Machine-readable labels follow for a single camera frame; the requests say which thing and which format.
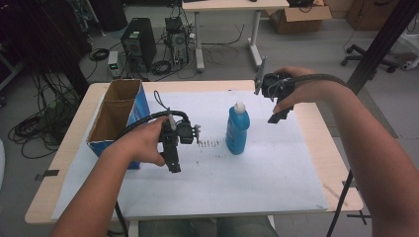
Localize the person's left hand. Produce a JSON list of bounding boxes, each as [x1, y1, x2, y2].
[[107, 116, 170, 170]]

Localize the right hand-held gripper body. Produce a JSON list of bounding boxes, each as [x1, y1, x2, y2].
[[254, 56, 297, 111]]

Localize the blue cardboard box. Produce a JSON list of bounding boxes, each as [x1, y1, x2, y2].
[[86, 78, 152, 171]]

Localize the open computer case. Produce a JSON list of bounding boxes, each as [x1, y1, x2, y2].
[[164, 16, 191, 67]]

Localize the blue bottle white cap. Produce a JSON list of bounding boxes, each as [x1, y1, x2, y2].
[[224, 101, 251, 156]]

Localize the white floor object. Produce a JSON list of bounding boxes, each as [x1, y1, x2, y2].
[[400, 57, 419, 72]]

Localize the person's right hand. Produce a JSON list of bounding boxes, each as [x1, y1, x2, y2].
[[272, 65, 334, 115]]

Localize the small coiled black cable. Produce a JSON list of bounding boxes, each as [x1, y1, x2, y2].
[[88, 47, 111, 62]]

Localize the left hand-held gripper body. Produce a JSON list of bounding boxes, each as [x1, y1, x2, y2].
[[159, 118, 203, 156]]

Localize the open brown cardboard box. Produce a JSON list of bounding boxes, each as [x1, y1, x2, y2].
[[265, 4, 333, 35]]

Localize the closed brown cardboard box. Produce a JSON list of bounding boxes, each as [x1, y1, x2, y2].
[[345, 0, 401, 33]]

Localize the white desk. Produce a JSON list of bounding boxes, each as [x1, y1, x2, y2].
[[181, 0, 291, 73]]

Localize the thin black cable white plug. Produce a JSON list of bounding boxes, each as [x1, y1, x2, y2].
[[153, 90, 177, 131]]

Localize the left gripper thick black cable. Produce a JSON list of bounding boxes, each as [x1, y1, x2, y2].
[[113, 110, 192, 237]]

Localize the beige tape strip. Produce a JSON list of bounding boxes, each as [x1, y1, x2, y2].
[[323, 183, 349, 207]]

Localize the large coiled black cable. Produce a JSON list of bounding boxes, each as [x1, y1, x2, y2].
[[150, 59, 173, 76]]

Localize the black device on desk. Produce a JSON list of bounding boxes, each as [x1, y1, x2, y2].
[[287, 0, 315, 9]]

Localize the bundle of black floor cables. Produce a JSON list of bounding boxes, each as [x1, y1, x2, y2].
[[7, 70, 83, 161]]

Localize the gripper thick black cable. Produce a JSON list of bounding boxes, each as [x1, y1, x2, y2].
[[290, 73, 355, 237], [113, 110, 192, 237]]

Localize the black tape strip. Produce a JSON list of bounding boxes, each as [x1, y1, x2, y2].
[[34, 169, 61, 182]]

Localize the small white power supply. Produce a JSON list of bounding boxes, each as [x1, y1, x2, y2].
[[107, 49, 121, 79]]

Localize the black floor tape mark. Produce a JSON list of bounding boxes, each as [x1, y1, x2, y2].
[[346, 210, 373, 226]]

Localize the right gripper thick black cable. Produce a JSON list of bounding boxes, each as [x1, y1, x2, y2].
[[290, 73, 355, 237]]

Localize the black computer tower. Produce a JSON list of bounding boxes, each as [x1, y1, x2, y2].
[[120, 17, 158, 73]]

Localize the black office chair base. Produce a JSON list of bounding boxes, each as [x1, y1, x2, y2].
[[340, 43, 400, 74]]

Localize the white table sheet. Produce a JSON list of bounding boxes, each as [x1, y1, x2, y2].
[[50, 89, 330, 221]]

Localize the black metal stand beam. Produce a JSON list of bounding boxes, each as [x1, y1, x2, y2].
[[345, 0, 419, 97]]

